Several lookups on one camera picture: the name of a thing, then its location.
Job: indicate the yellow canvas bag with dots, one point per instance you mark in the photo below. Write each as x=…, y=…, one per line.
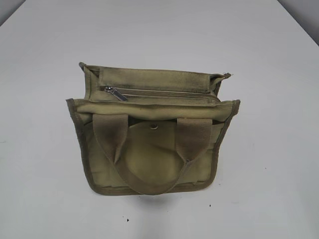
x=164, y=139

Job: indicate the silver zipper pull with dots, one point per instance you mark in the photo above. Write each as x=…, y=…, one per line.
x=113, y=91

